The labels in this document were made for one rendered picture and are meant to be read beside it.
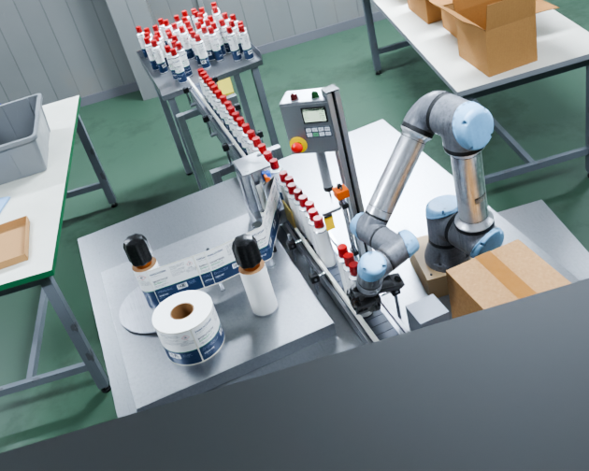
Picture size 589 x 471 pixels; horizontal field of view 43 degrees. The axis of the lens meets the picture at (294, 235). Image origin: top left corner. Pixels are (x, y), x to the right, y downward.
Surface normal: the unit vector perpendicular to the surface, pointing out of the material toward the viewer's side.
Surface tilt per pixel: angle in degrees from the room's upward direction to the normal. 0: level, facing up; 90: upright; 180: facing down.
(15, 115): 85
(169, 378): 0
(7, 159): 95
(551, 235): 0
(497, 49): 90
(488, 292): 0
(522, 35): 91
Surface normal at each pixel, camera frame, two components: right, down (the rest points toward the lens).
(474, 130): 0.52, 0.33
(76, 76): 0.18, 0.55
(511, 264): -0.22, -0.79
